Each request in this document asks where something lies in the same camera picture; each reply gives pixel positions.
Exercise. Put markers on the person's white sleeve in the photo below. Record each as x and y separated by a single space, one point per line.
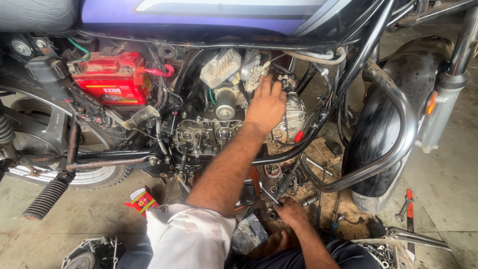
186 235

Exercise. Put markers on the black round cap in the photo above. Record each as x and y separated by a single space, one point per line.
377 228

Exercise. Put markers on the black front mudguard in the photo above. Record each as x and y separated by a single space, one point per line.
384 123

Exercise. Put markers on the silver starter motor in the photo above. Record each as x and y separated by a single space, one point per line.
226 102

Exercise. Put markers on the motorcycle rear wheel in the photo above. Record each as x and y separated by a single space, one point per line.
93 175

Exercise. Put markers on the tray of bolts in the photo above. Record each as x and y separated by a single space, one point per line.
384 256

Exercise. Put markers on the rear shock spring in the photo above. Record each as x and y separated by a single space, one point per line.
5 129

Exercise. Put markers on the person's left hand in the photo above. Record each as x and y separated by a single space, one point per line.
266 110

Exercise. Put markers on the grey motorcycle seat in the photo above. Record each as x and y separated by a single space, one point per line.
37 15

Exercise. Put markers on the silver open ended wrench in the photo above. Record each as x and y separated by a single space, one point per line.
404 209

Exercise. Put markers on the black ribbed pedal pad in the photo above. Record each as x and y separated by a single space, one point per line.
248 193

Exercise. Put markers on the black motorcycle frame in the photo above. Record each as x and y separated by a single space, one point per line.
368 45

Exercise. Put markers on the orange oil pan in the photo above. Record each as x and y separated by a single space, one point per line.
256 177

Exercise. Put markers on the person's left fingers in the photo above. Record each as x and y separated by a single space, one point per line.
269 86

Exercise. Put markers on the person's dark trousers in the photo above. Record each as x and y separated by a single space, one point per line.
347 256

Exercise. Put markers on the grey engine side cover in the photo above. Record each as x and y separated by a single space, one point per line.
93 254

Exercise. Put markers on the purple motorcycle fuel tank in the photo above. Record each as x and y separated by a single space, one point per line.
194 13

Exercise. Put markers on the small red carton box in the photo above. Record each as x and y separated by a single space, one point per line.
142 201

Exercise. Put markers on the person's right fingers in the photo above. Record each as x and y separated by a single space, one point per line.
280 210

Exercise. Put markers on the brown cardboard mat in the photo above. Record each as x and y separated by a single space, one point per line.
351 215

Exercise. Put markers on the chrome crash guard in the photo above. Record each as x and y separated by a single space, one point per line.
407 123

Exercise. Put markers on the clear plastic bag of parts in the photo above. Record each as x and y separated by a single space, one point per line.
248 233

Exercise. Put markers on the silver carburetor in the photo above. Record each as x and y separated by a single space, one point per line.
254 69

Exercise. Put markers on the long dark screwdriver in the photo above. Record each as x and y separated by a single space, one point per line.
320 201

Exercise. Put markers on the red motorcycle battery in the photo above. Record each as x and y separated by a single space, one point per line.
112 80

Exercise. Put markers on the silver front fork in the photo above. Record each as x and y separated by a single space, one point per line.
444 101

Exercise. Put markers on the silver locking pliers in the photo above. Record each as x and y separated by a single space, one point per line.
414 237

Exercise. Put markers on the orange reflector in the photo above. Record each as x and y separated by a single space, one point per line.
431 103

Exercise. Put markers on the black ribbed rubber footpeg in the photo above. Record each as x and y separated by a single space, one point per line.
44 200

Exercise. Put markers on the grey motorcycle engine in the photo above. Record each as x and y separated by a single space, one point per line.
201 134

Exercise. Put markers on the silver bent bracket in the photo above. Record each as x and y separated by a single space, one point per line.
138 117

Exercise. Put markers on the person's right hand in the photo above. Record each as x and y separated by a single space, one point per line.
293 213

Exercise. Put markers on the grey finned electrical box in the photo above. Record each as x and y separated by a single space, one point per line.
220 67

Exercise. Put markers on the metal clutch gear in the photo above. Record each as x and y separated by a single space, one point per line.
295 183

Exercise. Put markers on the red spark plug cap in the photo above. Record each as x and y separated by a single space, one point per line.
299 136

